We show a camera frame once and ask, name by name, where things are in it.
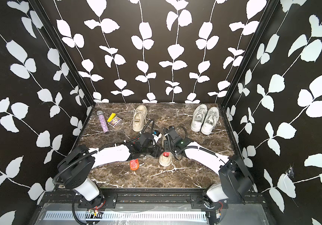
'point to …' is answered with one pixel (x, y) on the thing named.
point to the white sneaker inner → (199, 116)
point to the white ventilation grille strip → (68, 215)
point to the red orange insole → (134, 164)
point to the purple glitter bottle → (101, 117)
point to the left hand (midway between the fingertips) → (162, 147)
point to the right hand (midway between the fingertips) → (165, 142)
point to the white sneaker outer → (211, 119)
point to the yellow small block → (111, 117)
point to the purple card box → (115, 121)
